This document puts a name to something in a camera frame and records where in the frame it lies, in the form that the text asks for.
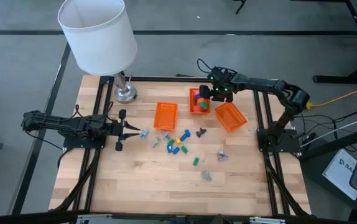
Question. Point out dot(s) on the pink tape roll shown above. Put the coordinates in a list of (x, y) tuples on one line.
[(196, 95)]

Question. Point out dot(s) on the black desk frame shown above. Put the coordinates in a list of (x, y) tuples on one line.
[(331, 79)]

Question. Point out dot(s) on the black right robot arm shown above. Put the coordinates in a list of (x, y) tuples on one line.
[(259, 84)]

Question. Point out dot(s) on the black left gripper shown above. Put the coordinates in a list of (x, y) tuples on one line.
[(116, 128)]

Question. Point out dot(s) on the white printed box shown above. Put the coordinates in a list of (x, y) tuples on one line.
[(340, 174)]

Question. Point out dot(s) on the black stand leg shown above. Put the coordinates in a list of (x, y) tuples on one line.
[(240, 7)]

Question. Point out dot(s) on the orange tape roll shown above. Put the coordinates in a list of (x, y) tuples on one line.
[(201, 100)]

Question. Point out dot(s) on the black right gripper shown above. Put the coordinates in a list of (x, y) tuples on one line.
[(219, 95)]

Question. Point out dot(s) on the orange plastic mesh basket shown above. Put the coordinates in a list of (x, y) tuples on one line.
[(230, 117), (165, 116), (191, 102)]

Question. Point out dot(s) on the green tape roll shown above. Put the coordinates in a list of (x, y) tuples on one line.
[(204, 105)]

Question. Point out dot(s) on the light blue staple remover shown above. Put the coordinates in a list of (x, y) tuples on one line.
[(166, 136), (144, 133)]

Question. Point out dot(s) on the black frame crossbeam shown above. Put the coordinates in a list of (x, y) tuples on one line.
[(166, 219)]

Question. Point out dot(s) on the red tape roll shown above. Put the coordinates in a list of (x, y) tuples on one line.
[(197, 109)]

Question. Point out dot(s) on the yellow mini stapler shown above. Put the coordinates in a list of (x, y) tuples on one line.
[(177, 140)]

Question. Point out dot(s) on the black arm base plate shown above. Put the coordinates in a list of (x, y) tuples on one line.
[(290, 146), (82, 143)]

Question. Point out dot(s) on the dark binder clip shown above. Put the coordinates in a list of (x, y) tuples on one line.
[(201, 132)]

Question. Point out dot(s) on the silver frame bracket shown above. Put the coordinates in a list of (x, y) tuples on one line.
[(267, 220), (94, 219)]

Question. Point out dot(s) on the blue tape roll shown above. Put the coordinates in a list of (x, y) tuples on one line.
[(197, 98)]

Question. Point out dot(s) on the black desk foot bar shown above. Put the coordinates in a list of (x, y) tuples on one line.
[(327, 146)]

